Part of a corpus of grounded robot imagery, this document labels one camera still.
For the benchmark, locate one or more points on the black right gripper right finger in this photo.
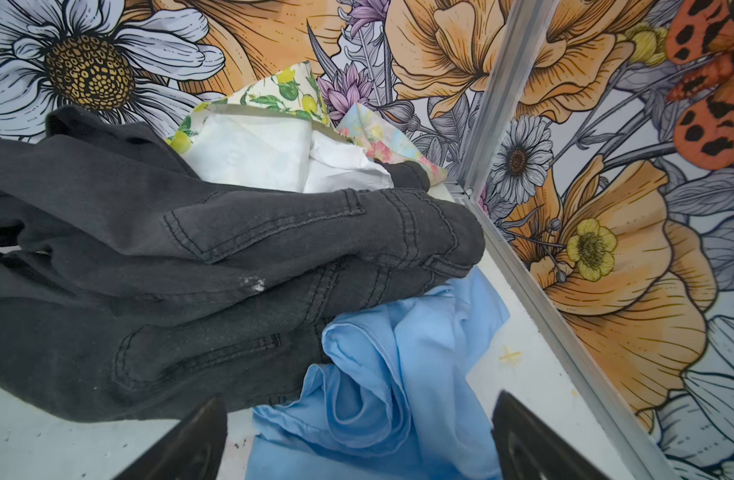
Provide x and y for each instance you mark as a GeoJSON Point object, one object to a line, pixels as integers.
{"type": "Point", "coordinates": [528, 449]}

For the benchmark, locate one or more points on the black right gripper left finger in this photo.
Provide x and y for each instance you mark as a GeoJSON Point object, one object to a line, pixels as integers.
{"type": "Point", "coordinates": [193, 449]}

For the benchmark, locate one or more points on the light blue cloth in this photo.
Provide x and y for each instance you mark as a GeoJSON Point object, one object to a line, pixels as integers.
{"type": "Point", "coordinates": [392, 401]}

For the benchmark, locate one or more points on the lemon print cloth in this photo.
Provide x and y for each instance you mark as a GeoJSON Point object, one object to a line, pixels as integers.
{"type": "Point", "coordinates": [275, 134]}

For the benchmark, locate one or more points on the pastel floral cloth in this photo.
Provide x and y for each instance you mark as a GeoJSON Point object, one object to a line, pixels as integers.
{"type": "Point", "coordinates": [384, 142]}

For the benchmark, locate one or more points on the dark grey denim jeans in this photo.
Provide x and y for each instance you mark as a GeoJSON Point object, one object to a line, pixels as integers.
{"type": "Point", "coordinates": [132, 289]}

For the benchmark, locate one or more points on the aluminium base frame rail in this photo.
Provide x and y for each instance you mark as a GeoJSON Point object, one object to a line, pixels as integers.
{"type": "Point", "coordinates": [537, 358]}

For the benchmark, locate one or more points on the aluminium corner frame post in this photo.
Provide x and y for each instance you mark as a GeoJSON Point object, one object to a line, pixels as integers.
{"type": "Point", "coordinates": [525, 33]}

